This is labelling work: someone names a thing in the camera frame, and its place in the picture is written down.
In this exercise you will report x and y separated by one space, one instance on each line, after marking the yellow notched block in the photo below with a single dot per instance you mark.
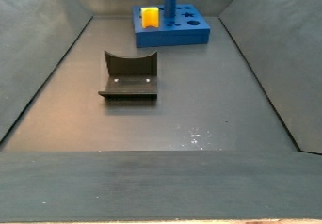
150 17

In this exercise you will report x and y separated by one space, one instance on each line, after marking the blue shape-sorter board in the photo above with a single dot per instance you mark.
186 29

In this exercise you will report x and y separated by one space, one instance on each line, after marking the black curved stand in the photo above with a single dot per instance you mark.
132 76

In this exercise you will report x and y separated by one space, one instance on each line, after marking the blue cylinder peg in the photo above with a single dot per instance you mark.
170 0

